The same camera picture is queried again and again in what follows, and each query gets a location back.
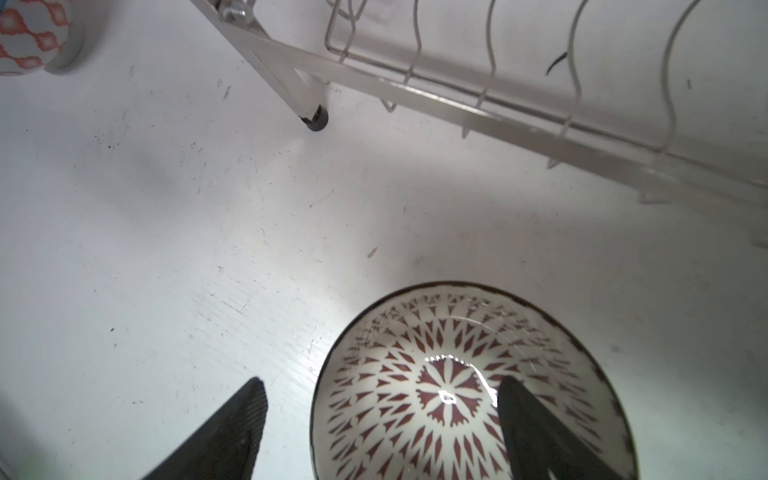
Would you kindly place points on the green pattern bowl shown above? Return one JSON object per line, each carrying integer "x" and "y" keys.
{"x": 38, "y": 34}

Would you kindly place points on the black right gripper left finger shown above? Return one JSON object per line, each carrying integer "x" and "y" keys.
{"x": 226, "y": 445}

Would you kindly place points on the steel two-tier dish rack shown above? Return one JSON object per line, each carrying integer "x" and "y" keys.
{"x": 666, "y": 97}

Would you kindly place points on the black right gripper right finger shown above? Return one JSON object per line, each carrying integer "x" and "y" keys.
{"x": 538, "y": 444}

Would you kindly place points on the dark red pattern bowl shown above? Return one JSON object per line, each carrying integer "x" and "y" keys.
{"x": 409, "y": 389}

